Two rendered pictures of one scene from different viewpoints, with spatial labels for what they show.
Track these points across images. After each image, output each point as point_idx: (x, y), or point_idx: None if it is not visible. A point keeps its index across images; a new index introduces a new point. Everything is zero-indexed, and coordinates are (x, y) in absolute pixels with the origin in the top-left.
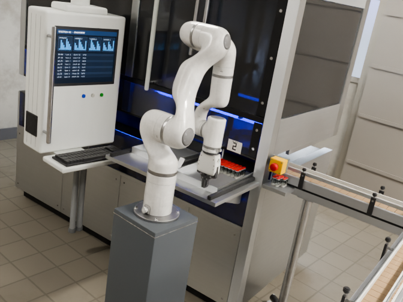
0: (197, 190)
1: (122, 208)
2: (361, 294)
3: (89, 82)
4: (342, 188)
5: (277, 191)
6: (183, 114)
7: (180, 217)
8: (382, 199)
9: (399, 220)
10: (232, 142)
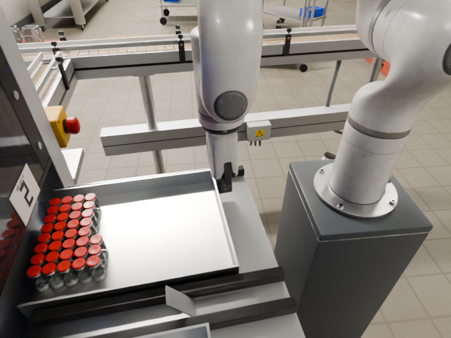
0: (233, 204)
1: (418, 218)
2: (274, 33)
3: None
4: (40, 90)
5: (80, 159)
6: None
7: (319, 167)
8: (34, 70)
9: (70, 66)
10: (19, 194)
